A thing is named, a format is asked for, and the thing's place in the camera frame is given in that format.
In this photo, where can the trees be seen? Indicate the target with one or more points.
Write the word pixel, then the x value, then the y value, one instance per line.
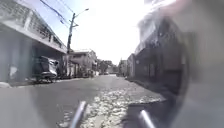
pixel 106 66

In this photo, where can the dark building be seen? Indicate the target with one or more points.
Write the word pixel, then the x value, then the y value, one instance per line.
pixel 160 56

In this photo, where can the pale distant building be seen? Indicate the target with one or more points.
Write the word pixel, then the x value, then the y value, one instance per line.
pixel 122 67

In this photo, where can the parked vehicle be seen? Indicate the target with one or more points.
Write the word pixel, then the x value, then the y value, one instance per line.
pixel 47 68

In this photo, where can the pale two-storey building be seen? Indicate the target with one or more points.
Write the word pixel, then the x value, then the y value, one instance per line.
pixel 83 61

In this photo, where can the white building with balcony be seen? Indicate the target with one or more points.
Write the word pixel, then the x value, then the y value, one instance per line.
pixel 23 43

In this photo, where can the robot's own part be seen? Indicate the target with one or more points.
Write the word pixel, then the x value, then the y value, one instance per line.
pixel 78 115
pixel 147 119

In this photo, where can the utility pole with street lamp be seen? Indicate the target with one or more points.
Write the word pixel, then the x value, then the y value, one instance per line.
pixel 70 33

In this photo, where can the grey asphalt road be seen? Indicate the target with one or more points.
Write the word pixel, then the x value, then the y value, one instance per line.
pixel 63 96

